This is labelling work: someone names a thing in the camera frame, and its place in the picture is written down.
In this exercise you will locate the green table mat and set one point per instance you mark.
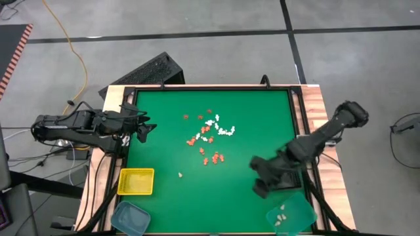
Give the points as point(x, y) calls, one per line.
point(197, 203)

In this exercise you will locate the black power adapter box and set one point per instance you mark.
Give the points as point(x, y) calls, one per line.
point(78, 154)

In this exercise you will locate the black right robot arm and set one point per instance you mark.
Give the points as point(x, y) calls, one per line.
point(328, 131)

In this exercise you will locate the black mat with striped edge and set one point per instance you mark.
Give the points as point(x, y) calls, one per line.
point(10, 42)

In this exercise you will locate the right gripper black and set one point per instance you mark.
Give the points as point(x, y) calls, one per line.
point(272, 167)

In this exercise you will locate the black floor tape strip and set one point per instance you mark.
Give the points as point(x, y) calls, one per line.
point(290, 36)
point(164, 35)

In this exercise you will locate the teal plastic tray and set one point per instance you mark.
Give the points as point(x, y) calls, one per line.
point(298, 209)

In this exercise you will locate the black flat floor bar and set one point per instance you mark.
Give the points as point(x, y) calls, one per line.
point(46, 184)

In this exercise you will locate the black perforated computer case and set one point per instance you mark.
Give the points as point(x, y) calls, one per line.
point(147, 72)

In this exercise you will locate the yellow slotted plastic basket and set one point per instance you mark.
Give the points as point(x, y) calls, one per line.
point(136, 182)

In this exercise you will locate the grey metal stand foot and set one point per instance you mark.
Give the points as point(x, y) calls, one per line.
point(407, 126)

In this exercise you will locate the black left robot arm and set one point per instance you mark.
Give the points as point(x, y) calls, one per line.
point(65, 126)

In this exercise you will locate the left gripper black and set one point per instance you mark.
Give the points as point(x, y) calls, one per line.
point(128, 121)

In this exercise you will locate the grey upright panel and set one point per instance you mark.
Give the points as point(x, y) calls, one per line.
point(4, 157)

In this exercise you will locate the black diagonal frame strut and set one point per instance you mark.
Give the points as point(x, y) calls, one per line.
point(325, 203)
point(103, 206)

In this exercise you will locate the blue-grey plastic tray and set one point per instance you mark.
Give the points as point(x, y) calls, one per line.
point(129, 219)

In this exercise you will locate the dark device with screen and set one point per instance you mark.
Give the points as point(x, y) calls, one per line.
point(4, 216)

